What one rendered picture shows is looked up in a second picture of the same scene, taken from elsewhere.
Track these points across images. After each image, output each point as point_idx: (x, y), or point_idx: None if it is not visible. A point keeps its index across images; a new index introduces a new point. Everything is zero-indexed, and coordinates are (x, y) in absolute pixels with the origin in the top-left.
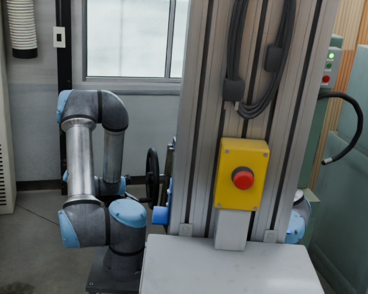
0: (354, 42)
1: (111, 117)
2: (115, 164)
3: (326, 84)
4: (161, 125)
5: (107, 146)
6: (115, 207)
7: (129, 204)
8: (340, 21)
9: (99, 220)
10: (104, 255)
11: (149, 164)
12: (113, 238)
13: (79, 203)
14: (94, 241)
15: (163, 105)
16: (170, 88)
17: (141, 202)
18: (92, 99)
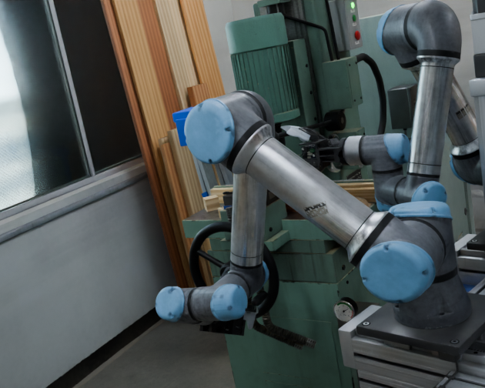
0: (194, 75)
1: (272, 123)
2: (264, 222)
3: (358, 43)
4: (23, 293)
5: (254, 192)
6: (416, 208)
7: (410, 204)
8: (174, 53)
9: (424, 228)
10: (392, 324)
11: (209, 257)
12: (446, 247)
13: (390, 220)
14: (439, 261)
15: (15, 257)
16: (14, 225)
17: (259, 302)
18: (247, 99)
